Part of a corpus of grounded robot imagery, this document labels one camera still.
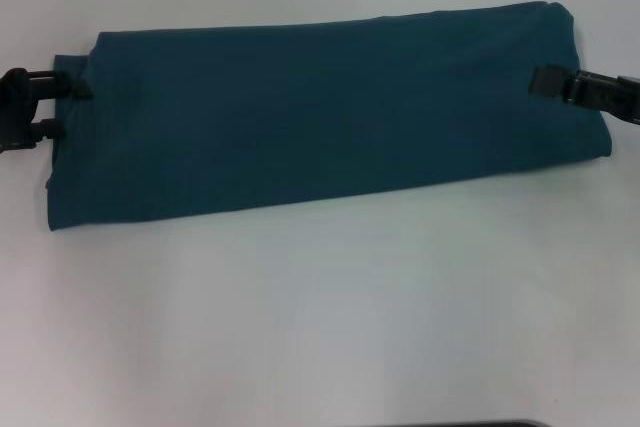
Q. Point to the teal t-shirt with beige print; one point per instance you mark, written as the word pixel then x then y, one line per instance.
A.
pixel 325 122

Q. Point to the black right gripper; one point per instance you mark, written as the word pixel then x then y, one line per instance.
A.
pixel 610 97

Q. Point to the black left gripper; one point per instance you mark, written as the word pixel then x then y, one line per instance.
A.
pixel 17 109

